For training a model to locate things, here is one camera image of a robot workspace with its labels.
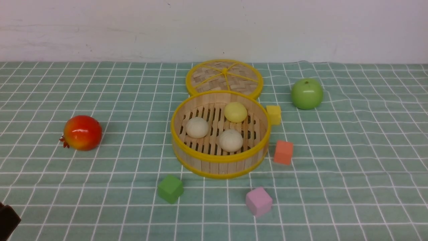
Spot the white bun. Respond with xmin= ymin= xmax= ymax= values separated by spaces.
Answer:
xmin=186 ymin=116 xmax=209 ymax=139
xmin=217 ymin=129 xmax=243 ymax=153

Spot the yellow bun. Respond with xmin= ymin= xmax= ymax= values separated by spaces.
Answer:
xmin=224 ymin=102 xmax=247 ymax=123

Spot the bamboo steamer tray yellow rim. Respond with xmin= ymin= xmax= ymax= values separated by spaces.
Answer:
xmin=170 ymin=91 xmax=272 ymax=179

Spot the woven bamboo steamer lid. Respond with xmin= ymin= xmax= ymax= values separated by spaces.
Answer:
xmin=185 ymin=59 xmax=263 ymax=99

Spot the yellow cube block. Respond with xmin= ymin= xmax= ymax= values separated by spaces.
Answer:
xmin=266 ymin=105 xmax=282 ymax=125

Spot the orange cube block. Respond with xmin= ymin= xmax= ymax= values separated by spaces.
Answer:
xmin=273 ymin=140 xmax=294 ymax=166

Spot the green cube block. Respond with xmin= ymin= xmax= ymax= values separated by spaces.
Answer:
xmin=157 ymin=174 xmax=184 ymax=204

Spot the pink cube block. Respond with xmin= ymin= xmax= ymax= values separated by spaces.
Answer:
xmin=245 ymin=187 xmax=273 ymax=218

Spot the green apple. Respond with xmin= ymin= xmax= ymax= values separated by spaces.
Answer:
xmin=291 ymin=78 xmax=324 ymax=110

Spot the red pomegranate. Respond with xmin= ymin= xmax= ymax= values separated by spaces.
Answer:
xmin=59 ymin=115 xmax=102 ymax=151

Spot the green checkered tablecloth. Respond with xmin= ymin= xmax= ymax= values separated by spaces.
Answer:
xmin=0 ymin=61 xmax=428 ymax=241

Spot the dark left gripper corner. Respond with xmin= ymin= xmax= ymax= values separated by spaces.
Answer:
xmin=0 ymin=203 xmax=21 ymax=241

